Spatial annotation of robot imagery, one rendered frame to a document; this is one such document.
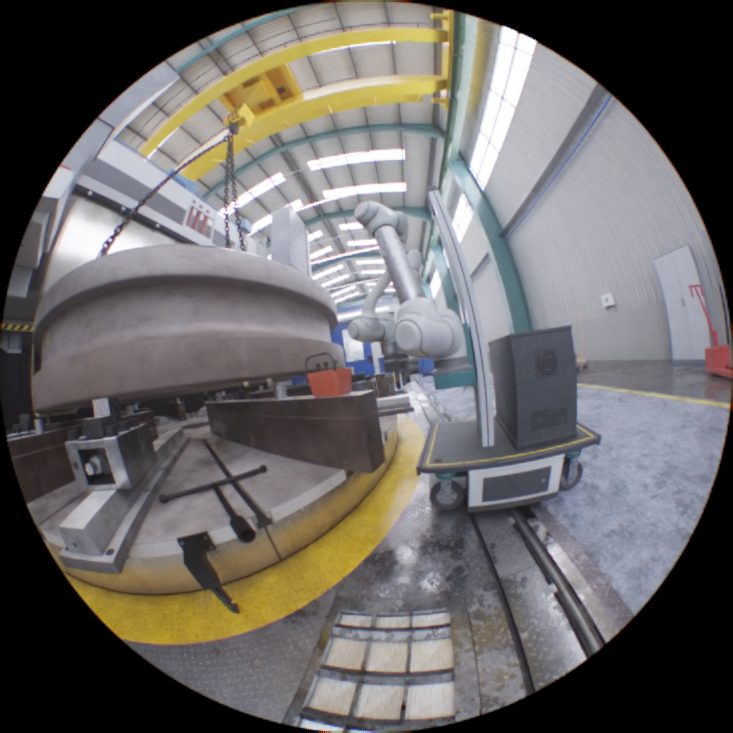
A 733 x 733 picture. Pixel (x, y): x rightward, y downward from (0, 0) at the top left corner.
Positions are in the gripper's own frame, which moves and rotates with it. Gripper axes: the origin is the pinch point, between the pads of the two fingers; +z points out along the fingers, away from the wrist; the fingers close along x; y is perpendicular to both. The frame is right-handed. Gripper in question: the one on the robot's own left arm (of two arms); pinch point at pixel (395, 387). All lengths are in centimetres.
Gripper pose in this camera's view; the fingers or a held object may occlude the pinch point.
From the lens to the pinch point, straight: 112.5
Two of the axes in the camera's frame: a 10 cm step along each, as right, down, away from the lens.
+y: -9.2, 1.4, 3.8
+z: 1.5, 9.9, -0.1
